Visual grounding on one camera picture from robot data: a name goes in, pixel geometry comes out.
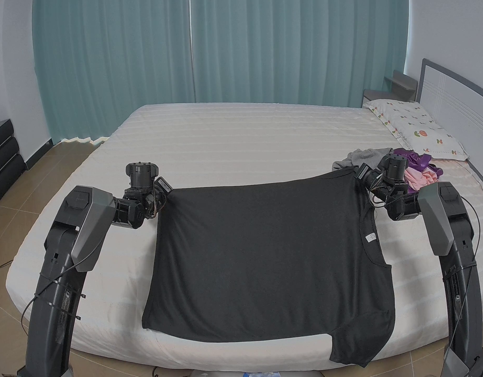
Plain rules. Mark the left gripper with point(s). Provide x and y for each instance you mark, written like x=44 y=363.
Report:
x=163 y=189

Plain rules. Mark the grey bedside table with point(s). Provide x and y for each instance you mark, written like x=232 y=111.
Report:
x=384 y=93

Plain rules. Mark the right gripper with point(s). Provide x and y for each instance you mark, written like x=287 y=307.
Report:
x=367 y=176

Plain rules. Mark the black T-shirt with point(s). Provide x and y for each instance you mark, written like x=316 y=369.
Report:
x=265 y=257

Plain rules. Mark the blue-green curtain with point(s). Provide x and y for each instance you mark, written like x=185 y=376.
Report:
x=111 y=53
x=296 y=37

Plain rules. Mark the pile of clothes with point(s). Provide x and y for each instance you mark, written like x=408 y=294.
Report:
x=418 y=175

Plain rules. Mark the grey garment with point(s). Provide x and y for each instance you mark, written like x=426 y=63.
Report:
x=367 y=156

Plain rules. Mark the black chest of drawers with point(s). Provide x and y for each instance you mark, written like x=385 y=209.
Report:
x=4 y=159

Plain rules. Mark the bed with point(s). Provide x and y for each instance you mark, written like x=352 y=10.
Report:
x=233 y=143

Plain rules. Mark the white printed pillow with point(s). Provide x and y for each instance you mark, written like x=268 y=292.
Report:
x=416 y=128

